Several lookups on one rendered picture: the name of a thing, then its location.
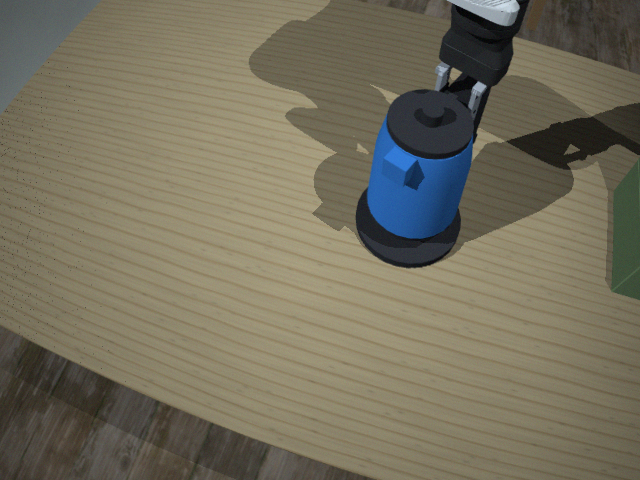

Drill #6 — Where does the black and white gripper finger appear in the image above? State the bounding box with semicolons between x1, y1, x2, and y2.
435;62;453;93
466;81;489;120

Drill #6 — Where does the dark grey round disc with central stud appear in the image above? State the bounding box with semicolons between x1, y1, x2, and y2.
356;187;461;268

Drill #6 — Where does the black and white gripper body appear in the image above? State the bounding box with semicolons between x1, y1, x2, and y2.
439;0;529;86

